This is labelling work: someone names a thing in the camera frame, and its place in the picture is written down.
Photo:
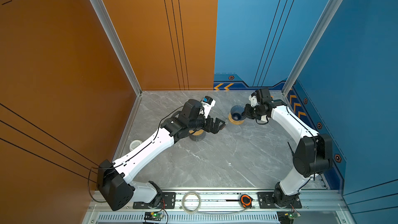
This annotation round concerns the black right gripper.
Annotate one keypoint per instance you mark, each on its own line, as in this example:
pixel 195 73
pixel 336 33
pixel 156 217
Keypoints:
pixel 246 112

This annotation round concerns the aluminium corner post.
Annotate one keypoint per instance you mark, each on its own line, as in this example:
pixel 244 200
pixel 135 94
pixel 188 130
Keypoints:
pixel 107 24
pixel 323 22

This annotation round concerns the aluminium corner post left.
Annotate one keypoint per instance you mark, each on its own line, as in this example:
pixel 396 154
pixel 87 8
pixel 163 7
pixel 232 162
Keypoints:
pixel 107 24

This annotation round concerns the clear coiled tube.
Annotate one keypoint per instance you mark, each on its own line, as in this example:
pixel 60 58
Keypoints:
pixel 191 202

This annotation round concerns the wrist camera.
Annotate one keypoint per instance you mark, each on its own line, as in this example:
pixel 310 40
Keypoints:
pixel 260 97
pixel 193 108

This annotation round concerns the orange black tape measure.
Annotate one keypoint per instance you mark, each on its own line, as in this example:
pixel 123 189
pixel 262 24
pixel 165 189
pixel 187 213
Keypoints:
pixel 245 201

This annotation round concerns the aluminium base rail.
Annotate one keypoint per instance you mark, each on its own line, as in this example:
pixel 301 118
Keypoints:
pixel 221 206

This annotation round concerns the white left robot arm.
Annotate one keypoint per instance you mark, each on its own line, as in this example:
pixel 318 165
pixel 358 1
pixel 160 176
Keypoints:
pixel 115 180

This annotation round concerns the aluminium corner post right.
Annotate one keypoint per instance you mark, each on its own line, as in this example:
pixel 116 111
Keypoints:
pixel 323 22

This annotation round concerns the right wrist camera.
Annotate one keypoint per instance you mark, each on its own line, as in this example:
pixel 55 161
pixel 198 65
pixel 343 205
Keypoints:
pixel 260 97

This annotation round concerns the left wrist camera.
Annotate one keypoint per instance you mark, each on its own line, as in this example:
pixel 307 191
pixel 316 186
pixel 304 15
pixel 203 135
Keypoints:
pixel 193 108

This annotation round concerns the green circuit board left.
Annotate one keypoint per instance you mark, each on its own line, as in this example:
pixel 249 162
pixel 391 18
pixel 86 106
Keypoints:
pixel 153 217

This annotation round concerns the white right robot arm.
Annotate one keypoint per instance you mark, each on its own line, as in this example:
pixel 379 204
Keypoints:
pixel 313 154

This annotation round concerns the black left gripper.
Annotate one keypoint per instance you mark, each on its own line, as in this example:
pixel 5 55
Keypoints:
pixel 215 128

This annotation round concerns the grey glass carafe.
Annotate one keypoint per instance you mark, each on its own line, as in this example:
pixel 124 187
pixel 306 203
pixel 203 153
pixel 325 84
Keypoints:
pixel 197 138

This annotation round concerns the blue ribbed dripper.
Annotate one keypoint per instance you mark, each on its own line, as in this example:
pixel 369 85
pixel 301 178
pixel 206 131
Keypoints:
pixel 238 113

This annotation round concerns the green circuit board right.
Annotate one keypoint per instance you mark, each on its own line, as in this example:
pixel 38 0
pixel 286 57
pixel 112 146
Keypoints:
pixel 287 218

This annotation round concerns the green circuit board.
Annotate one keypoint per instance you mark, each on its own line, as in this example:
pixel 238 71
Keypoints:
pixel 153 217
pixel 287 218

